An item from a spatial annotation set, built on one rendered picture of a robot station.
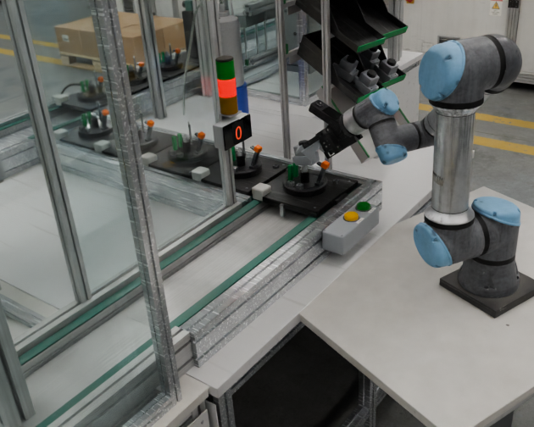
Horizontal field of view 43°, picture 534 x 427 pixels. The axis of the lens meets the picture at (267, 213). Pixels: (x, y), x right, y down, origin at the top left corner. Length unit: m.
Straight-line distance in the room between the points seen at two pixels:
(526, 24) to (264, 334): 4.55
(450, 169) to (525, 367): 0.47
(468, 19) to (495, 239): 4.43
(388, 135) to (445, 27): 4.34
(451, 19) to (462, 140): 4.57
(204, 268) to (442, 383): 0.69
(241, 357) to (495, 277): 0.66
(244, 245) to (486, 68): 0.84
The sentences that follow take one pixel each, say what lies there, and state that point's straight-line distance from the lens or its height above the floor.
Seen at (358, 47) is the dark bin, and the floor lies 1.37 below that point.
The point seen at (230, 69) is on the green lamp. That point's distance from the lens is 1.85.
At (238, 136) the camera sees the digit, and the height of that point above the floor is 1.19.
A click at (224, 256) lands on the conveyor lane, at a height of 0.92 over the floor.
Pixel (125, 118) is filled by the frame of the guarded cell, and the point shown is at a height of 1.52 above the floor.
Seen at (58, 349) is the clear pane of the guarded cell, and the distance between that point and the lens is 1.24.
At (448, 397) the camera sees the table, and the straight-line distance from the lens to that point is 1.53.
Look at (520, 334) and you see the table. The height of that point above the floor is 0.86.
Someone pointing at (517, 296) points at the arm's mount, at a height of 0.88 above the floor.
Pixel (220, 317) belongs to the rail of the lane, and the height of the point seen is 0.95.
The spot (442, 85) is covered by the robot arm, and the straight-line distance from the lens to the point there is 1.45.
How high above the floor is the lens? 1.91
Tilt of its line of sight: 29 degrees down
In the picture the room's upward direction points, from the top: 4 degrees counter-clockwise
